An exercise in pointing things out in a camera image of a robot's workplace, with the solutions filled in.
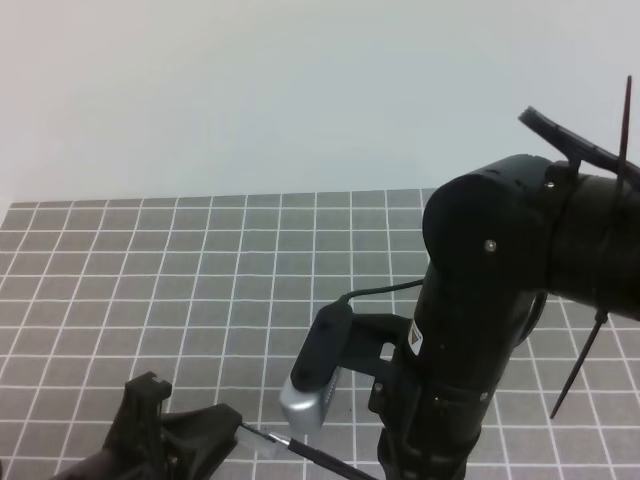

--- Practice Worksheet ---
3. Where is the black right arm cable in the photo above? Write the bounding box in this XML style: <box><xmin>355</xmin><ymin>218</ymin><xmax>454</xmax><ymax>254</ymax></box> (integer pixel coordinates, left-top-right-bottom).
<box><xmin>517</xmin><ymin>106</ymin><xmax>640</xmax><ymax>181</ymax></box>

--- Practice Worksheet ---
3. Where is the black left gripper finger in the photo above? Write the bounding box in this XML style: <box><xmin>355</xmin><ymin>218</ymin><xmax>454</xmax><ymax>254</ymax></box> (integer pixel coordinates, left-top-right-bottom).
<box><xmin>107</xmin><ymin>372</ymin><xmax>242</xmax><ymax>479</ymax></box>

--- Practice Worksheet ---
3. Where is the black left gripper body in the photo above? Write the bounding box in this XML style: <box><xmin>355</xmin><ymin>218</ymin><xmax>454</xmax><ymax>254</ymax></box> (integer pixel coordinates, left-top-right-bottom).
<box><xmin>49</xmin><ymin>434</ymin><xmax>171</xmax><ymax>480</ymax></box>

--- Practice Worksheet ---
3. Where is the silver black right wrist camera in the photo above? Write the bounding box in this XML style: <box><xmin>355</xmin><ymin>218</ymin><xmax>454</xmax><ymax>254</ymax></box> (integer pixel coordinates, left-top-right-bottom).
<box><xmin>279</xmin><ymin>300</ymin><xmax>353</xmax><ymax>435</ymax></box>

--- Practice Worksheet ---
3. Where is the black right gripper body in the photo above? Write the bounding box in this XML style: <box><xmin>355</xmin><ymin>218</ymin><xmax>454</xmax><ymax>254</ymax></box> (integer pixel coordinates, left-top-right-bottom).
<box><xmin>344</xmin><ymin>269</ymin><xmax>551</xmax><ymax>480</ymax></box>

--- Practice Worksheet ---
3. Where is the clear pen cap black clip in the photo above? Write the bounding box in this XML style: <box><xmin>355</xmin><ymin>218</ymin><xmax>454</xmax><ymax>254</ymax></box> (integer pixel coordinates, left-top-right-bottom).
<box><xmin>236</xmin><ymin>423</ymin><xmax>280</xmax><ymax>456</ymax></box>

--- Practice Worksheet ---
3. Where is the black pen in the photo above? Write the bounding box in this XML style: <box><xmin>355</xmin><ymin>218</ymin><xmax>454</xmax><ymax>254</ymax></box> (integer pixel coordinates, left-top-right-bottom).
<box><xmin>267</xmin><ymin>433</ymin><xmax>376</xmax><ymax>480</ymax></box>

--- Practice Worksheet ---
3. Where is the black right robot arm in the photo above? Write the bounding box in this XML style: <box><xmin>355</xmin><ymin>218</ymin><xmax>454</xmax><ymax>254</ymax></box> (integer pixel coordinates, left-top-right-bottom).
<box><xmin>353</xmin><ymin>155</ymin><xmax>639</xmax><ymax>479</ymax></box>

